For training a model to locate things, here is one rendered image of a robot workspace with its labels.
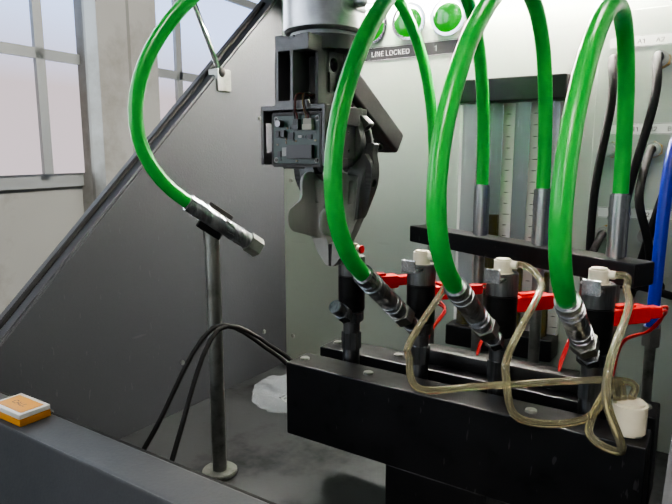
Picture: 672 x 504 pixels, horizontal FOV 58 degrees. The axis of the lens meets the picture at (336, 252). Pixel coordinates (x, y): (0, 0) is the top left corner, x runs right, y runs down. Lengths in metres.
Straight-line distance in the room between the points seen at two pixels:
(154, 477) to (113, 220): 0.38
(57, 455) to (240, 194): 0.50
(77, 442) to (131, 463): 0.07
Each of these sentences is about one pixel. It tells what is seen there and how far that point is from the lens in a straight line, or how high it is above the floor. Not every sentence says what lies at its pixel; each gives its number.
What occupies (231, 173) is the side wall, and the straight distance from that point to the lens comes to 0.93.
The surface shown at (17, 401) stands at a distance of 0.66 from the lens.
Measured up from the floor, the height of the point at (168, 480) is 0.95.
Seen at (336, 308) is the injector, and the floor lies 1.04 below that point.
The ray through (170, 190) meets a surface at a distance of 0.62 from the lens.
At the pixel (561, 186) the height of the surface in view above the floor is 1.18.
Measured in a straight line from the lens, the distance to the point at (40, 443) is 0.60.
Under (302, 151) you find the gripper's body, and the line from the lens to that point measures 0.53.
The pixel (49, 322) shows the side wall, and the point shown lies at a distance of 0.76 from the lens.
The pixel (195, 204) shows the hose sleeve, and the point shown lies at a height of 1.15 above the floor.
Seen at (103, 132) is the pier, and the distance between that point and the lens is 2.43.
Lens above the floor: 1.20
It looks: 9 degrees down
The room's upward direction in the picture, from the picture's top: straight up
